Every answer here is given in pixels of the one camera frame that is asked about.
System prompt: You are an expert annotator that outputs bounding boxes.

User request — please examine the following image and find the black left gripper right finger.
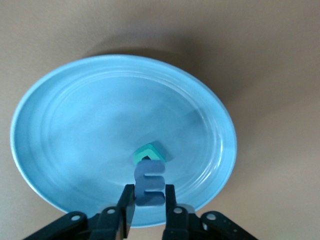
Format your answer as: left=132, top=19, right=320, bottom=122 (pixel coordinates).
left=161, top=184, right=259, bottom=240

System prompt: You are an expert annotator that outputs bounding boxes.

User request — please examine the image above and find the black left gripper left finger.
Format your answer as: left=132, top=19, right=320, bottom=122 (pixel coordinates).
left=24, top=183, right=137, bottom=240

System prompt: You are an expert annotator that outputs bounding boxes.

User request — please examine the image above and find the blue foam letter m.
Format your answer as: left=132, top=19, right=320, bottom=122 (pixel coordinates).
left=133, top=159, right=167, bottom=207

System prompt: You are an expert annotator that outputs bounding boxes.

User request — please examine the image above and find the teal foam letter b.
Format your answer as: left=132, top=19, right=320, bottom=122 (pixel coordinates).
left=133, top=140, right=174, bottom=166

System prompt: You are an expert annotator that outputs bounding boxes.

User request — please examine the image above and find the blue plate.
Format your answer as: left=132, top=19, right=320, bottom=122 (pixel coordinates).
left=9, top=55, right=238, bottom=229

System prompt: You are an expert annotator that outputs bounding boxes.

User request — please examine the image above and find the brown table cover sheet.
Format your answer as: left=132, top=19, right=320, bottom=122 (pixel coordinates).
left=0, top=0, right=320, bottom=240

